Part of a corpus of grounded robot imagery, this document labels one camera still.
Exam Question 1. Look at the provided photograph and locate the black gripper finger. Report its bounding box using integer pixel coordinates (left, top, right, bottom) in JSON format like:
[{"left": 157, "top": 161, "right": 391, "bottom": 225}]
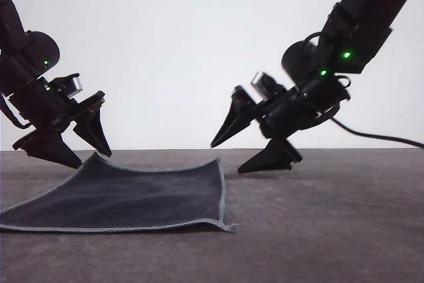
[
  {"left": 237, "top": 138, "right": 295, "bottom": 174},
  {"left": 72, "top": 105, "right": 113, "bottom": 158},
  {"left": 20, "top": 131, "right": 83, "bottom": 170},
  {"left": 210, "top": 94, "right": 258, "bottom": 148}
]

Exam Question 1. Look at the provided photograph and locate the grey table cloth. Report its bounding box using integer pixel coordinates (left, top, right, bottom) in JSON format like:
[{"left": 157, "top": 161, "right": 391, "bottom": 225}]
[{"left": 0, "top": 148, "right": 424, "bottom": 283}]

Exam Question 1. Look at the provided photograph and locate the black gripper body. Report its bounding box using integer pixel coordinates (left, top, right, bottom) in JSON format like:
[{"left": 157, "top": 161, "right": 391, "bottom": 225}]
[
  {"left": 8, "top": 77, "right": 107, "bottom": 158},
  {"left": 233, "top": 79, "right": 351, "bottom": 166}
]

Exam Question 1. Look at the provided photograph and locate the purple towel with grey hem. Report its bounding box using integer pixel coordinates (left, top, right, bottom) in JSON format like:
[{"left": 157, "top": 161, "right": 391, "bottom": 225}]
[{"left": 0, "top": 152, "right": 239, "bottom": 233}]

